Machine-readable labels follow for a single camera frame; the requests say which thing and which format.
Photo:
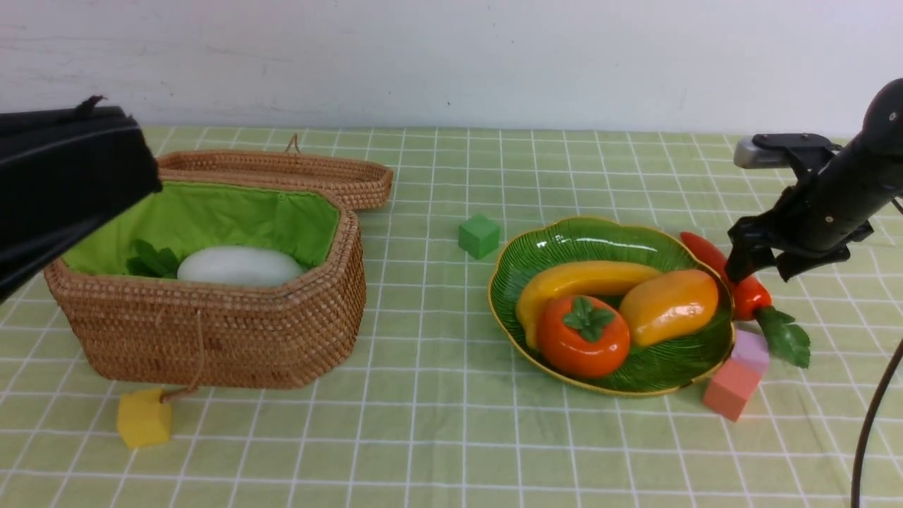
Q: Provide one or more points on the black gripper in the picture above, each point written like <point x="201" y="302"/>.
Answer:
<point x="816" y="217"/>

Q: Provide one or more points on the orange toy carrot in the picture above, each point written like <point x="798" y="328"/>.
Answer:
<point x="785" y="338"/>

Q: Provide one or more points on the yellow orange toy mango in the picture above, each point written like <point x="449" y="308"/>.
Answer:
<point x="669" y="306"/>

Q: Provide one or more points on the yellow toy banana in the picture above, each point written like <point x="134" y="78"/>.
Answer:
<point x="589" y="278"/>

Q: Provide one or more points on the orange toy persimmon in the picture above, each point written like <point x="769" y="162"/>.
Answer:
<point x="582" y="337"/>

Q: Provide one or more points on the white toy radish with leaves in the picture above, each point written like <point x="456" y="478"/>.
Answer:
<point x="218" y="265"/>

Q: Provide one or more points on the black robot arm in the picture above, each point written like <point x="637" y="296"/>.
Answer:
<point x="67" y="172"/>

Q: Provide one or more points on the pink foam cube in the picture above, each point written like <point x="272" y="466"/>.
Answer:
<point x="751" y="349"/>

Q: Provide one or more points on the orange foam cube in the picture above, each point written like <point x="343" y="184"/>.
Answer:
<point x="730" y="389"/>

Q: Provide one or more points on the green glass leaf plate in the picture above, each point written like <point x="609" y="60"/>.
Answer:
<point x="659" y="370"/>

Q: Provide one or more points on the green foam cube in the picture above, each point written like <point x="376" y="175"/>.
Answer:
<point x="479" y="236"/>

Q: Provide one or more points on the woven wicker basket lid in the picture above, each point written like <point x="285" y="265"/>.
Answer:
<point x="354" y="184"/>

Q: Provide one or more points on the woven wicker basket green lining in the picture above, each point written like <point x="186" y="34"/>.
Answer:
<point x="168" y="331"/>

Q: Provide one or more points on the yellow foam cube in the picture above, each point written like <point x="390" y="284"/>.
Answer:
<point x="143" y="419"/>

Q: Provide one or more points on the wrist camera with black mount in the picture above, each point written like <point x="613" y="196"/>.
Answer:
<point x="802" y="153"/>

